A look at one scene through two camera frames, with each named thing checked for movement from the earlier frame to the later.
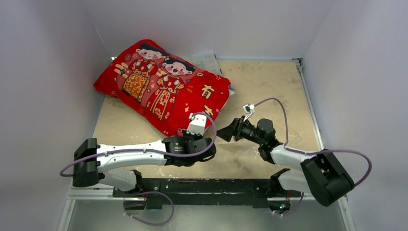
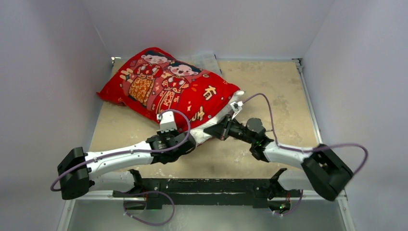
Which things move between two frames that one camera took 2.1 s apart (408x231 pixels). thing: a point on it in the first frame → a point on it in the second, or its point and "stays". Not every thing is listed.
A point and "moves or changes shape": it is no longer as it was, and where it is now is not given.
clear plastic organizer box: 206,60 stays
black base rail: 259,190 stays
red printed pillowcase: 167,92 moves or changes shape
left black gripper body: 194,138 → 168,134
